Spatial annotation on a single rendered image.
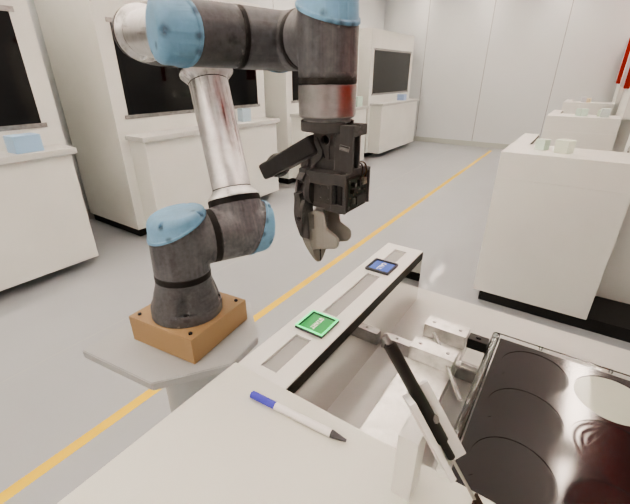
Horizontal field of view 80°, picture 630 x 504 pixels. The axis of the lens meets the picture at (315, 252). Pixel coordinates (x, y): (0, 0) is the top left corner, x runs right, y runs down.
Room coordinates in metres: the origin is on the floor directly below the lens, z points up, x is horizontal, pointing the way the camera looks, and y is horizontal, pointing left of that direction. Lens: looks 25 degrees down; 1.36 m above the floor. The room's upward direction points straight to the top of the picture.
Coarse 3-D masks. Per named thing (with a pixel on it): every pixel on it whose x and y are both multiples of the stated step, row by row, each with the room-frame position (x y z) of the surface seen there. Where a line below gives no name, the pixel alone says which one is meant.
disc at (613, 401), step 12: (576, 384) 0.46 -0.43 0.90; (588, 384) 0.46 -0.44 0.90; (600, 384) 0.46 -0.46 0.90; (612, 384) 0.46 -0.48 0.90; (588, 396) 0.44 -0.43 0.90; (600, 396) 0.44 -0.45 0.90; (612, 396) 0.44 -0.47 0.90; (624, 396) 0.44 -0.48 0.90; (600, 408) 0.41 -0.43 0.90; (612, 408) 0.41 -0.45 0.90; (624, 408) 0.41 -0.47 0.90; (612, 420) 0.39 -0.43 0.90; (624, 420) 0.39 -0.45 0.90
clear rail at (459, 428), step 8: (496, 336) 0.58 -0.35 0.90; (488, 344) 0.56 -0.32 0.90; (496, 344) 0.56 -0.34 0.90; (488, 352) 0.54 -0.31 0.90; (488, 360) 0.52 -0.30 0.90; (480, 368) 0.50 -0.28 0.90; (480, 376) 0.48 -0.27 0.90; (472, 384) 0.46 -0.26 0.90; (480, 384) 0.46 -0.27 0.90; (472, 392) 0.44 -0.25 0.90; (472, 400) 0.43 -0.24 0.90; (464, 408) 0.41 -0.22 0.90; (472, 408) 0.41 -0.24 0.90; (464, 416) 0.40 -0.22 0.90; (456, 424) 0.38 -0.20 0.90; (464, 424) 0.38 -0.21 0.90; (456, 432) 0.37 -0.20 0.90
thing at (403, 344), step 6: (390, 336) 0.65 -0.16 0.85; (396, 336) 0.65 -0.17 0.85; (384, 342) 0.65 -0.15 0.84; (396, 342) 0.63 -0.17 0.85; (402, 342) 0.63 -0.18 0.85; (408, 342) 0.63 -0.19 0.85; (402, 348) 0.62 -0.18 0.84; (408, 348) 0.62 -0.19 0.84; (474, 366) 0.56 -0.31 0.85; (456, 372) 0.56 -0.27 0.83; (462, 372) 0.55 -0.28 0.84; (468, 372) 0.55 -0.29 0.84; (486, 372) 0.54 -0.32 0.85; (462, 378) 0.55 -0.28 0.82; (468, 378) 0.55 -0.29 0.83
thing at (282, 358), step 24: (408, 264) 0.77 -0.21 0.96; (336, 288) 0.66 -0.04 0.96; (360, 288) 0.67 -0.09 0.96; (384, 288) 0.66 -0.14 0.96; (336, 312) 0.58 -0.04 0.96; (360, 312) 0.58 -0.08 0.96; (288, 336) 0.51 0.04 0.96; (312, 336) 0.51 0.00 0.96; (336, 336) 0.51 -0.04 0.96; (264, 360) 0.45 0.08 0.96; (288, 360) 0.45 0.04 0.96; (312, 360) 0.45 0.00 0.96; (288, 384) 0.40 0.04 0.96
